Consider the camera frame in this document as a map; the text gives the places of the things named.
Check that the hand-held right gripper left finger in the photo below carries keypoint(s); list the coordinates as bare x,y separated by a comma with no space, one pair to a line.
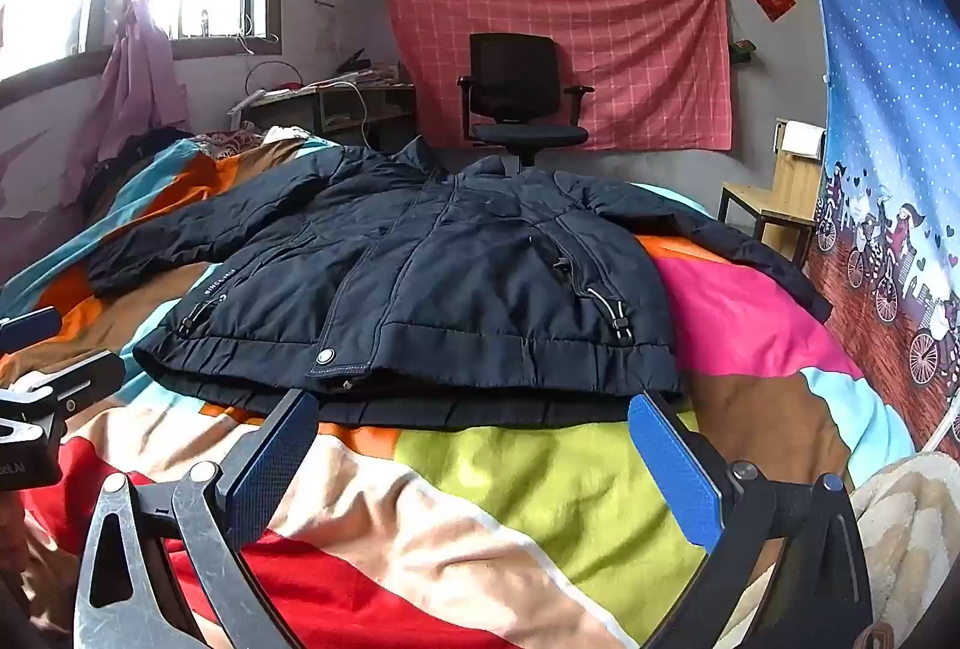
270,469

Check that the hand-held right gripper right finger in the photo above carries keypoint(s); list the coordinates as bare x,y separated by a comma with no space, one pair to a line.
675,469

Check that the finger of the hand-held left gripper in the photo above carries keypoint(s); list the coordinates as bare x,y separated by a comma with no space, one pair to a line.
30,328
82,379

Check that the navy padded jacket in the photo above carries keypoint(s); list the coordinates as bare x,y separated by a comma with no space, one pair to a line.
420,274

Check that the dark clothes pile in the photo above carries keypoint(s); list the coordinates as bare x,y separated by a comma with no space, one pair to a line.
135,158

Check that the colourful patchwork bed sheet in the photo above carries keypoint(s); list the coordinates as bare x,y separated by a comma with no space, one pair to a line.
525,491

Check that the cream fluffy blanket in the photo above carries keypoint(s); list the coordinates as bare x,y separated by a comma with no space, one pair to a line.
907,544

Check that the pink curtain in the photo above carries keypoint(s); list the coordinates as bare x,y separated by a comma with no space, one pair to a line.
142,79

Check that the floral pillow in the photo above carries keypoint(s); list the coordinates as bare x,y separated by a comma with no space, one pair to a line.
240,143

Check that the wooden chair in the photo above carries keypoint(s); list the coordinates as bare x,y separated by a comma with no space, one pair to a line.
787,199

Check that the white box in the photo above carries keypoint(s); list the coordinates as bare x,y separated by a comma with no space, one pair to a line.
802,139

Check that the wooden desk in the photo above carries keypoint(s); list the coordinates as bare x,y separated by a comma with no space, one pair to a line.
337,105

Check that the black office chair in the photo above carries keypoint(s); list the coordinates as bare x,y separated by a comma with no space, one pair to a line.
517,79

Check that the blue printed curtain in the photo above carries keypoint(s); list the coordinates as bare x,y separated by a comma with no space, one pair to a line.
877,94

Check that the red checked wall cloth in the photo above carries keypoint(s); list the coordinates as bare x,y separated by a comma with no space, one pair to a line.
645,64

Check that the green wall ornament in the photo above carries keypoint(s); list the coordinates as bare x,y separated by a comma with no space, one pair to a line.
742,51

